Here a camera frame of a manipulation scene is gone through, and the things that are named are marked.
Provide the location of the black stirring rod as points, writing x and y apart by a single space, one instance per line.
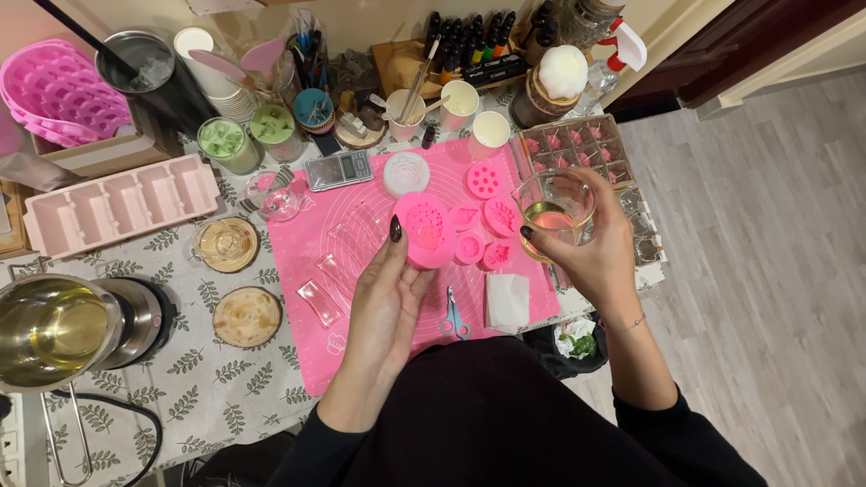
81 34

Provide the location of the black bin with waste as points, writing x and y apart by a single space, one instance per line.
575 348

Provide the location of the cardboard box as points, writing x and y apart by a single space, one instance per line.
101 159

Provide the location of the dark brown door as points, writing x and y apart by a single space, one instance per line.
737 40

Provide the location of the pink silicone spatula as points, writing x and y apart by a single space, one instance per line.
216 64
264 55

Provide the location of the steel electric hotplate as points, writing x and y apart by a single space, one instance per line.
145 321

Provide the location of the black pot with wax flakes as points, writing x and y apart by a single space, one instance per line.
169 95

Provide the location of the person's black clothed body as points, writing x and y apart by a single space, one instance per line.
500 419

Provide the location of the person's left hand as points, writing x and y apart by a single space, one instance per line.
382 318

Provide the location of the green candle glass jar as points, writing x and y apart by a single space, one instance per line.
227 145
276 132

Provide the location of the glass beaker with yellow liquid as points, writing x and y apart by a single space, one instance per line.
551 209

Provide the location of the stack of pink silicone moulds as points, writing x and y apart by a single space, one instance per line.
61 95

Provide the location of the white paper cup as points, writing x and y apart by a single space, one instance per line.
460 105
488 134

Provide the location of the white flower candle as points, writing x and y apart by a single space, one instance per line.
563 71

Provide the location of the wooden slice with small items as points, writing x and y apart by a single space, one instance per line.
358 125

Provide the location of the white round flower mould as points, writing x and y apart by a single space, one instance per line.
406 174

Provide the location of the pink silicone work mat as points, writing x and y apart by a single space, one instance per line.
325 338

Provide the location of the steel pot of melted wax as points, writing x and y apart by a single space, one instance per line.
51 331

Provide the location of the person's right hand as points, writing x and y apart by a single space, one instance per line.
605 270

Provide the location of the wooden tray of dark bottles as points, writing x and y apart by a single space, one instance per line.
406 64

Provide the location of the leaf print tablecloth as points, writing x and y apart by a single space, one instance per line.
216 392

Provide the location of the clear plastic rectangular mould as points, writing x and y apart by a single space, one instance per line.
336 274
355 226
320 304

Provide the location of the pink shell silicone mould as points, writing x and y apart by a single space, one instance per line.
465 218

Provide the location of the white folded tissue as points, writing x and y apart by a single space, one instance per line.
507 303

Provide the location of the round wooden coaster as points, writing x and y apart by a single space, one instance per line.
251 251
247 316

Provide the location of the empty glass beaker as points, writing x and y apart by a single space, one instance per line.
272 196

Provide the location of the clear tray of pink candles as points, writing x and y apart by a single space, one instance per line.
575 149

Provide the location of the stack of white paper cups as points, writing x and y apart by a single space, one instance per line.
216 88

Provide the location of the colourful cup of wicks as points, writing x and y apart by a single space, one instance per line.
313 109

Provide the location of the pale pink bar mould tray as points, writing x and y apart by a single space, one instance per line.
122 206

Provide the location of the pink mould with round holes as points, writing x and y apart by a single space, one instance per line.
484 181

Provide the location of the jar of tools and brushes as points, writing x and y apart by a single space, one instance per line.
308 54

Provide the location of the paper cup with stirring sticks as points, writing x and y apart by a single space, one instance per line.
404 115

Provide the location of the small round pink mould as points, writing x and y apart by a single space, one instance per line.
469 247

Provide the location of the wooden bark candle jar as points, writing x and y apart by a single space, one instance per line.
534 105

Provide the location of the large round pink silicone mould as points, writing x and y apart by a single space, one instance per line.
426 226

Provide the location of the small dark dropper bottle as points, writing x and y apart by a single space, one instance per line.
428 138

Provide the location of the clear spray bottle red trigger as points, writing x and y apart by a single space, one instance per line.
612 61

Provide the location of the white power strip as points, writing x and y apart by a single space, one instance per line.
10 443

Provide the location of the silver digital pocket scale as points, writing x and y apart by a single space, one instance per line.
338 170

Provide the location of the large glass jar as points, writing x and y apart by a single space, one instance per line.
588 24

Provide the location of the clear plastic cell mould tray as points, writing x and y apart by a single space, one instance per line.
643 226

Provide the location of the black rectangular box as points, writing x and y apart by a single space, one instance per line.
494 70

